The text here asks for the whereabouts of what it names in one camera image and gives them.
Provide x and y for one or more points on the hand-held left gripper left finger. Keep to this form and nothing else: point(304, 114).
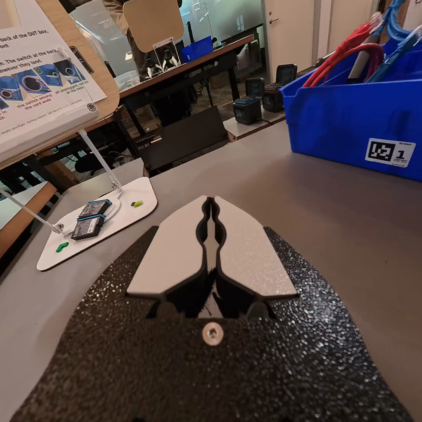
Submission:
point(171, 254)

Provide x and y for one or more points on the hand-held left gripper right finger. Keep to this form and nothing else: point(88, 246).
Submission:
point(254, 257)

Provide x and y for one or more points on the blue plastic bin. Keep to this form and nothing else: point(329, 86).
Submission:
point(329, 132)

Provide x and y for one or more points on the grey neighbouring desk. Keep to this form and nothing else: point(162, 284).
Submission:
point(29, 227)

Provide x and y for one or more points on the small green clip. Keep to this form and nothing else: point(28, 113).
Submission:
point(137, 202)

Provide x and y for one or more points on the wooden board document stand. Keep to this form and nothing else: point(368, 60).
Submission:
point(132, 197)

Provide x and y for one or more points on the green arrow piece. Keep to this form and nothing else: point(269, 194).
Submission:
point(62, 247)

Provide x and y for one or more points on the black cardboard box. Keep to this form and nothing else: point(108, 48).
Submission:
point(184, 141)

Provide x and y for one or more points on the pale side table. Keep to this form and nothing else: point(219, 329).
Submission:
point(250, 130)

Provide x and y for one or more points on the black battery charger case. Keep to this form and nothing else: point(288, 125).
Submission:
point(273, 99)
point(245, 112)
point(286, 74)

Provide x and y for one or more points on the clear acrylic holder with grippers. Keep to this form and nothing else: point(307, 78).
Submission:
point(164, 59)

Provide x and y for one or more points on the small blue bin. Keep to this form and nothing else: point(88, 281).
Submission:
point(197, 51)

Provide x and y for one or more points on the long brown table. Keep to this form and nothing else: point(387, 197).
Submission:
point(227, 49)

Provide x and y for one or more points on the printed instruction sheet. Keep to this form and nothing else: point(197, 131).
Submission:
point(33, 82)

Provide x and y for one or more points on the white door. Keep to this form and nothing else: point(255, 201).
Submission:
point(290, 33)

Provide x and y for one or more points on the plain wooden board stand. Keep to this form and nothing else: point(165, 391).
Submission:
point(151, 23)

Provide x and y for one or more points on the black camera battery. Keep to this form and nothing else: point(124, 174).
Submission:
point(87, 227)
point(94, 209)

